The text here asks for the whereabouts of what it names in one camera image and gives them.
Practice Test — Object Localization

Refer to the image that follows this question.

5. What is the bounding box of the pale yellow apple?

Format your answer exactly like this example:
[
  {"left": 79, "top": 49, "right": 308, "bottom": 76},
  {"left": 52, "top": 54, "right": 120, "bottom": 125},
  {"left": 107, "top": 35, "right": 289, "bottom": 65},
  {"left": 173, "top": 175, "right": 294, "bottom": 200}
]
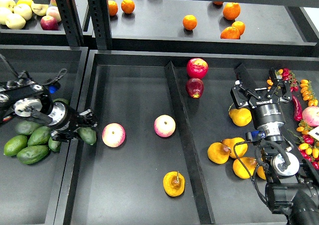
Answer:
[
  {"left": 5, "top": 13, "right": 26, "bottom": 29},
  {"left": 13, "top": 3, "right": 32, "bottom": 21}
]

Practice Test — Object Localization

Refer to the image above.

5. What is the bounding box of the long red chili pepper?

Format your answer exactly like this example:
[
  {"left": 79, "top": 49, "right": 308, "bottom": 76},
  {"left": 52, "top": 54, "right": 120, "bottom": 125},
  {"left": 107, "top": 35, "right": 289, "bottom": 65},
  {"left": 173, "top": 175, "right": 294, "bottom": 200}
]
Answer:
[{"left": 292, "top": 95, "right": 303, "bottom": 122}]

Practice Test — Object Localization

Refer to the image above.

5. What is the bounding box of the orange on shelf centre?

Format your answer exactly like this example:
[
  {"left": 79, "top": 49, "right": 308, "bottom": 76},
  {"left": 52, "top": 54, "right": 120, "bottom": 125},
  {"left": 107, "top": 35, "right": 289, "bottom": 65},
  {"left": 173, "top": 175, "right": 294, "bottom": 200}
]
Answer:
[{"left": 182, "top": 14, "right": 197, "bottom": 30}]

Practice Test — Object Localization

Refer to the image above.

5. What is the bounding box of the yellow pear bottom of pile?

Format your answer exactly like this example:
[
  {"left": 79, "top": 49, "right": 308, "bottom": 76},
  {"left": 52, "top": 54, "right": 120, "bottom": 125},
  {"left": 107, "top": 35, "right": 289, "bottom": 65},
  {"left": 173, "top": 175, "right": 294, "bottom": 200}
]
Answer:
[{"left": 232, "top": 157, "right": 257, "bottom": 179}]

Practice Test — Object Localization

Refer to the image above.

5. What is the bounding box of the orange on shelf far left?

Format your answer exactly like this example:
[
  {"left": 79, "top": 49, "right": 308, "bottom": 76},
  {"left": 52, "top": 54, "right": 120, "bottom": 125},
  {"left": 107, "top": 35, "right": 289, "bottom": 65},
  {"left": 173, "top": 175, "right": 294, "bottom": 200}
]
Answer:
[{"left": 108, "top": 0, "right": 118, "bottom": 16}]

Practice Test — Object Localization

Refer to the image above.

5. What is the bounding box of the pale peach apple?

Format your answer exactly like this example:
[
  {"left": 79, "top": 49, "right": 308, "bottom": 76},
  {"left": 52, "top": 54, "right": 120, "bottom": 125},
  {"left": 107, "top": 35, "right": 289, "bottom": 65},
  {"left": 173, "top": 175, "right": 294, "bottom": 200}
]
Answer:
[{"left": 46, "top": 6, "right": 61, "bottom": 23}]

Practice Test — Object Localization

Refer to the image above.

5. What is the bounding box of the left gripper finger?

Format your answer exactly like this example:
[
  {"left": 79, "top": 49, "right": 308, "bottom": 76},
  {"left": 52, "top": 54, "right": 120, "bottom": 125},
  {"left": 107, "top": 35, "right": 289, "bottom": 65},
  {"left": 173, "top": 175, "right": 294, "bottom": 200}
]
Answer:
[
  {"left": 77, "top": 108, "right": 98, "bottom": 128},
  {"left": 50, "top": 130, "right": 81, "bottom": 142}
]

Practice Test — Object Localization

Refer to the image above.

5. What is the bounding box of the black tray divider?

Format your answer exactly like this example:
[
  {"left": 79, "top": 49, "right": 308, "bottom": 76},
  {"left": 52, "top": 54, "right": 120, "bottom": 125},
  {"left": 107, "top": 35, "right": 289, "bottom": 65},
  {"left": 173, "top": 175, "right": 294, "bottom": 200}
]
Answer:
[{"left": 164, "top": 61, "right": 215, "bottom": 225}]

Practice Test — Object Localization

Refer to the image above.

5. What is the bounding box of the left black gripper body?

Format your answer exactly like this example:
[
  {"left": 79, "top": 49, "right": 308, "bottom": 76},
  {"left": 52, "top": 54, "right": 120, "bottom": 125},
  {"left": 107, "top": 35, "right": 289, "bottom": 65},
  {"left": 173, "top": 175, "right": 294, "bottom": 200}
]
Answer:
[{"left": 48, "top": 101, "right": 79, "bottom": 131}]

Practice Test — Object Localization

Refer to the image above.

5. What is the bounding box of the yellow pear with stem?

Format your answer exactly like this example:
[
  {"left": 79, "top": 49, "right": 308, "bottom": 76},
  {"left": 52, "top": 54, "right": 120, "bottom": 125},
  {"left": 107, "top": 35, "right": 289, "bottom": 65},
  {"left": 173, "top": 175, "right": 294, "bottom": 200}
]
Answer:
[{"left": 162, "top": 171, "right": 185, "bottom": 197}]

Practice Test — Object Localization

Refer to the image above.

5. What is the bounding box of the orange cherry tomato vine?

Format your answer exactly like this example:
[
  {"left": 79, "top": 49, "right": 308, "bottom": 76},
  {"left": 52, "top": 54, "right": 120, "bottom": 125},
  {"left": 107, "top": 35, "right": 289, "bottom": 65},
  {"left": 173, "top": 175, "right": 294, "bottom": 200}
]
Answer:
[{"left": 300, "top": 79, "right": 319, "bottom": 107}]

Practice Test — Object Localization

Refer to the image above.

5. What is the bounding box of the bright red apple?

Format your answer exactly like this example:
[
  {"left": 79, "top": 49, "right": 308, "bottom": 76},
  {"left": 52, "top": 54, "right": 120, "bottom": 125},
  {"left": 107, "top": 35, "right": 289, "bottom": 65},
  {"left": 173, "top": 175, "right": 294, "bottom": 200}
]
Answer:
[{"left": 186, "top": 58, "right": 208, "bottom": 79}]

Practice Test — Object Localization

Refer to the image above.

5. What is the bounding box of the red apple on shelf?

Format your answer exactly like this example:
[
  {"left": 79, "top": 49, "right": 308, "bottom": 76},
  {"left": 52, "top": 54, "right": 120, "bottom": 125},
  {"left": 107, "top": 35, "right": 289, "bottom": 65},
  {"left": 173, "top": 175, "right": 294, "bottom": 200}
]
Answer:
[{"left": 40, "top": 15, "right": 58, "bottom": 30}]

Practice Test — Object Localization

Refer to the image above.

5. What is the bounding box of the dark red apple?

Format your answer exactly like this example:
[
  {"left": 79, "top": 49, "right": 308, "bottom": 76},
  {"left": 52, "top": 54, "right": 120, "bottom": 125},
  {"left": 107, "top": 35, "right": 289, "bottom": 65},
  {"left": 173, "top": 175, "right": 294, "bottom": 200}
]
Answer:
[{"left": 185, "top": 78, "right": 204, "bottom": 99}]

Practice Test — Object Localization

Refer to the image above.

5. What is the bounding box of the yellow pear top of pile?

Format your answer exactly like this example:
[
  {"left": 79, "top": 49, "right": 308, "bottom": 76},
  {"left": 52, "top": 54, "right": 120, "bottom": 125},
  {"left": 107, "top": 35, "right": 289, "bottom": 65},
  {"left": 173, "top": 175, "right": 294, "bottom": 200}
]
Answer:
[{"left": 221, "top": 137, "right": 248, "bottom": 159}]

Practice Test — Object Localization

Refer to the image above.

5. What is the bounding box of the pale yellow apple front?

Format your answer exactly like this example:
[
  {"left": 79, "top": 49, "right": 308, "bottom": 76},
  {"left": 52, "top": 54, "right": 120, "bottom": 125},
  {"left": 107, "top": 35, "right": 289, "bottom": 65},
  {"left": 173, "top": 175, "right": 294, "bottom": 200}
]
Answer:
[{"left": 5, "top": 13, "right": 26, "bottom": 29}]

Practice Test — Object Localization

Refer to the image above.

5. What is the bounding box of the large orange on shelf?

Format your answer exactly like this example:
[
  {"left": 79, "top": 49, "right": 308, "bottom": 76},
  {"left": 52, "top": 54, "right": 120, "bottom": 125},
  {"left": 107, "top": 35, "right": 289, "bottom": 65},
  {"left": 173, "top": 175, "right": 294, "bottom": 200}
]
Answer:
[{"left": 223, "top": 2, "right": 241, "bottom": 20}]

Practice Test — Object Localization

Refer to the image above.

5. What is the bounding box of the green avocado in bin lower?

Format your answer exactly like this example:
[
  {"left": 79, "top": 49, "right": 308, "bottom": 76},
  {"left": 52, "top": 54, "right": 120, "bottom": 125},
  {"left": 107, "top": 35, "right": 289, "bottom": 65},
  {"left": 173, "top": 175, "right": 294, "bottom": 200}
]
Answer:
[{"left": 48, "top": 138, "right": 62, "bottom": 152}]

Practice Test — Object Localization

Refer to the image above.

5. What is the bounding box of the yellow pear left of pile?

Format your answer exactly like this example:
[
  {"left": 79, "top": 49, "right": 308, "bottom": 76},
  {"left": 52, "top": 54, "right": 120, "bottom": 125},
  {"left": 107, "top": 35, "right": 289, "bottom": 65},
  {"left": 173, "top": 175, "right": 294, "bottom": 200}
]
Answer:
[{"left": 207, "top": 142, "right": 231, "bottom": 164}]

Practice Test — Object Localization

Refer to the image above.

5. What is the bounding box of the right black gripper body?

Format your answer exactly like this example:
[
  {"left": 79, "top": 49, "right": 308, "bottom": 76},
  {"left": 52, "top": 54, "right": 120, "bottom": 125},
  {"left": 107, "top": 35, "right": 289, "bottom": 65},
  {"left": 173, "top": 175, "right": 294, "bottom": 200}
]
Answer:
[{"left": 249, "top": 99, "right": 286, "bottom": 130}]

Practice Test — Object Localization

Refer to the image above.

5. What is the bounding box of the pink apple centre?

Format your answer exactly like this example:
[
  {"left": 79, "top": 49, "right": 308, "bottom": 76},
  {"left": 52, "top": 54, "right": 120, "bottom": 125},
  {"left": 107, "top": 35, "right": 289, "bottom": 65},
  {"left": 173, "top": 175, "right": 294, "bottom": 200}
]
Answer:
[{"left": 154, "top": 114, "right": 175, "bottom": 138}]

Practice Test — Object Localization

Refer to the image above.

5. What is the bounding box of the black tray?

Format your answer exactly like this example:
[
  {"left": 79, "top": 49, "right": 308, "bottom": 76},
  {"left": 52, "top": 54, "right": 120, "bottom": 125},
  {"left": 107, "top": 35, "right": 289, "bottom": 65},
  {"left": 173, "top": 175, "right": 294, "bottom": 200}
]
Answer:
[
  {"left": 63, "top": 50, "right": 319, "bottom": 225},
  {"left": 0, "top": 45, "right": 88, "bottom": 225}
]

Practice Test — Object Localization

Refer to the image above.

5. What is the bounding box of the orange on shelf right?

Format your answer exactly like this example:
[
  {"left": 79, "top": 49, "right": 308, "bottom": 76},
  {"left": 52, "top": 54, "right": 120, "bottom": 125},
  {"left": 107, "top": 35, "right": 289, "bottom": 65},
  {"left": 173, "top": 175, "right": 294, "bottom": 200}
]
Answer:
[{"left": 231, "top": 21, "right": 246, "bottom": 36}]

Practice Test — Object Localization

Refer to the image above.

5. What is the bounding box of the pink apple left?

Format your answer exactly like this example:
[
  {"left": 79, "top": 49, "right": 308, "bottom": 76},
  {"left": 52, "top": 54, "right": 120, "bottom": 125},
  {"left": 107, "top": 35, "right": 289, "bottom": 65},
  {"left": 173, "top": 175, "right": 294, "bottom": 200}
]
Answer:
[{"left": 102, "top": 123, "right": 126, "bottom": 148}]

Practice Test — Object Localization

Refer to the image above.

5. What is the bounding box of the dark green avocado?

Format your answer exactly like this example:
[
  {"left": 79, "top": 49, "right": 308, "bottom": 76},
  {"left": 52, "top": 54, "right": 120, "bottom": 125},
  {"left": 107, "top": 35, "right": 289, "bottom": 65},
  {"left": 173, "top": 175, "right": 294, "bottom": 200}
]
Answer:
[{"left": 77, "top": 127, "right": 97, "bottom": 145}]

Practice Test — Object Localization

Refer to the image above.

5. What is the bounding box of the pale yellow apple middle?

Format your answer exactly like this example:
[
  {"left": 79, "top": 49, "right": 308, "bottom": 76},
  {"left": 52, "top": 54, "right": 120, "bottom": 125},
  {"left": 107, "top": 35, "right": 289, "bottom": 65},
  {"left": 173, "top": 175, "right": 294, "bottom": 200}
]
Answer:
[{"left": 13, "top": 3, "right": 32, "bottom": 21}]

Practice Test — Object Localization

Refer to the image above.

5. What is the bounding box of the black centre tray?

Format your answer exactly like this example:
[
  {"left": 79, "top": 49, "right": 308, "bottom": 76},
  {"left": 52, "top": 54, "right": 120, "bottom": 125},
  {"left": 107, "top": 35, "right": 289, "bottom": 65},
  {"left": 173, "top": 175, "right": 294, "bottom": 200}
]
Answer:
[{"left": 63, "top": 50, "right": 319, "bottom": 225}]

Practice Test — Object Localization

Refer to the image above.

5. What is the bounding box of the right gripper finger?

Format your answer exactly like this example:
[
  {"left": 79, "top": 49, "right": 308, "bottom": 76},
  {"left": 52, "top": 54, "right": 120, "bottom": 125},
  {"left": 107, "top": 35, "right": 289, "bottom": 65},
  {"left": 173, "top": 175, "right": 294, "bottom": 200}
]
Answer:
[
  {"left": 230, "top": 63, "right": 261, "bottom": 109},
  {"left": 264, "top": 68, "right": 292, "bottom": 104}
]

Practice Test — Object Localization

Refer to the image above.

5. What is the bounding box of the pink apple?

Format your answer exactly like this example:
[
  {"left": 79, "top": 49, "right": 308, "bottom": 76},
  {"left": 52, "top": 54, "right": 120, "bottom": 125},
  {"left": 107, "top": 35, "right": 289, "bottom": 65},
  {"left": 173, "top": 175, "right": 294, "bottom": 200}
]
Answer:
[
  {"left": 154, "top": 114, "right": 175, "bottom": 138},
  {"left": 102, "top": 123, "right": 126, "bottom": 148}
]

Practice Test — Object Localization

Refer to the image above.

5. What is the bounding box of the yellow pear upper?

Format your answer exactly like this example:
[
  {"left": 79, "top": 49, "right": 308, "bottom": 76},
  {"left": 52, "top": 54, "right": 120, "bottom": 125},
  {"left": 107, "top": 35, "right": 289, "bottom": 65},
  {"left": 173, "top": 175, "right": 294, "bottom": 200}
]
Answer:
[{"left": 228, "top": 107, "right": 252, "bottom": 127}]

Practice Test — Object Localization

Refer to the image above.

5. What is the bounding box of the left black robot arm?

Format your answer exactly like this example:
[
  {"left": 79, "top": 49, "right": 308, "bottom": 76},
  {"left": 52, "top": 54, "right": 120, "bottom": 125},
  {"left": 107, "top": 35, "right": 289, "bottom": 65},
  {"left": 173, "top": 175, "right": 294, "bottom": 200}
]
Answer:
[{"left": 0, "top": 55, "right": 98, "bottom": 142}]

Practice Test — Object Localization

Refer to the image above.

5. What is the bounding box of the black shelf upright post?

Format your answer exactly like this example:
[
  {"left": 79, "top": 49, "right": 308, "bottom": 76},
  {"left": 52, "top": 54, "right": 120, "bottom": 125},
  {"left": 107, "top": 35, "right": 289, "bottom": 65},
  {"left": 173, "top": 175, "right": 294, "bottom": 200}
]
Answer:
[{"left": 56, "top": 0, "right": 84, "bottom": 47}]

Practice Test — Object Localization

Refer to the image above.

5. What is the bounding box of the black left tray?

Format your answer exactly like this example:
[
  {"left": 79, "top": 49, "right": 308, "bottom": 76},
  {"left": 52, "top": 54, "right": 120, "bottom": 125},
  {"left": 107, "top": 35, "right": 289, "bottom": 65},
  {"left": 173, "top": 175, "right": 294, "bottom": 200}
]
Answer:
[{"left": 0, "top": 45, "right": 88, "bottom": 225}]

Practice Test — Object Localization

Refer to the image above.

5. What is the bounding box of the orange on shelf front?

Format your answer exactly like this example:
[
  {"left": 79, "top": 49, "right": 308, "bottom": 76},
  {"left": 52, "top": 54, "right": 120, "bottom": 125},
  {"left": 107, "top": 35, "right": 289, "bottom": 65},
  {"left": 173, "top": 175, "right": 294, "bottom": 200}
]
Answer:
[{"left": 220, "top": 26, "right": 240, "bottom": 39}]

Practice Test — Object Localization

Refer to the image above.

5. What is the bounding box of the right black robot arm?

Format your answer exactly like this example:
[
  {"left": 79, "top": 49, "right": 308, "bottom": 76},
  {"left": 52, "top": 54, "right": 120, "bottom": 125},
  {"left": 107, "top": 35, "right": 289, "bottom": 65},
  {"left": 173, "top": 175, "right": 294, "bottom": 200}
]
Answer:
[{"left": 230, "top": 64, "right": 319, "bottom": 225}]

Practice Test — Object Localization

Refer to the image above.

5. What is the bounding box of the pink apple right edge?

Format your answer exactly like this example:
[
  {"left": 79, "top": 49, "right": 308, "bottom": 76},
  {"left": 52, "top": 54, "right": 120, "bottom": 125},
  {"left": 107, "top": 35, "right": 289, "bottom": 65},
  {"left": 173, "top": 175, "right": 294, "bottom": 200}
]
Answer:
[{"left": 302, "top": 106, "right": 319, "bottom": 127}]

